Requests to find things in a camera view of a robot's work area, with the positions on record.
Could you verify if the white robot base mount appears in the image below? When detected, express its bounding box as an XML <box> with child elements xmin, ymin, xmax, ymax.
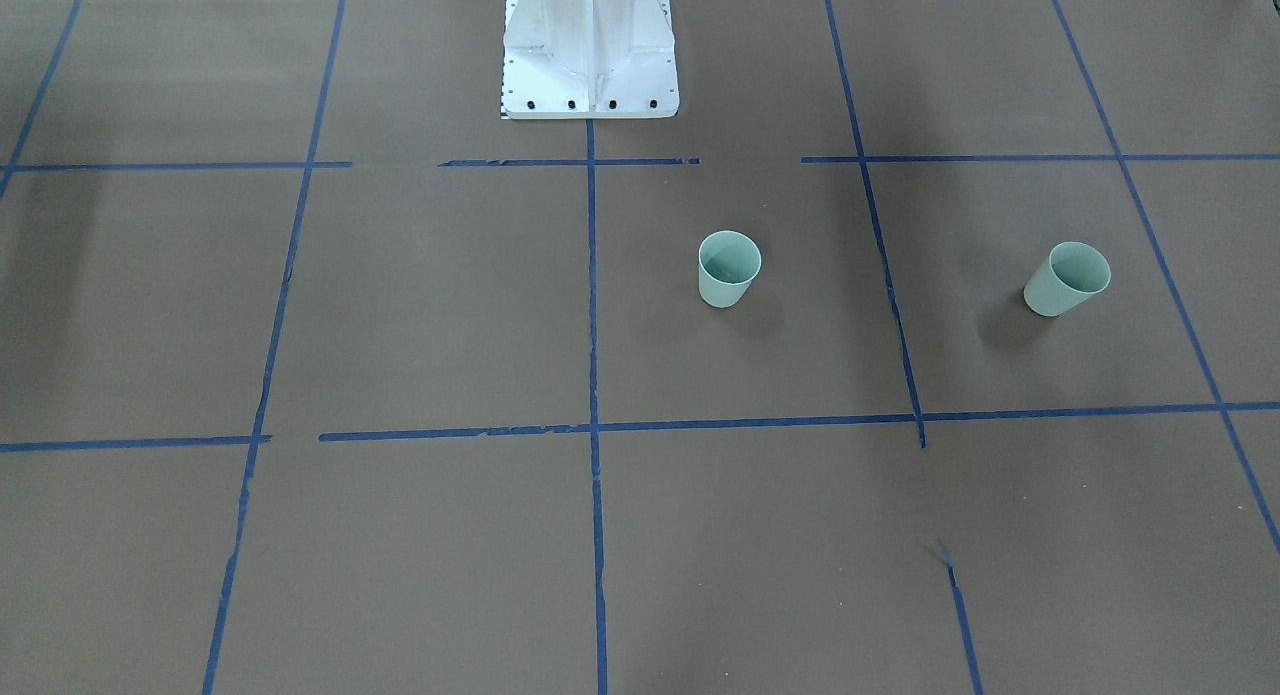
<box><xmin>500</xmin><ymin>0</ymin><xmax>681</xmax><ymax>120</ymax></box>

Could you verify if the pale green cup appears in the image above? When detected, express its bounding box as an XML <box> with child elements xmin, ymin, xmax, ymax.
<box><xmin>1023</xmin><ymin>241</ymin><xmax>1112</xmax><ymax>317</ymax></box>
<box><xmin>698</xmin><ymin>230</ymin><xmax>763</xmax><ymax>308</ymax></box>

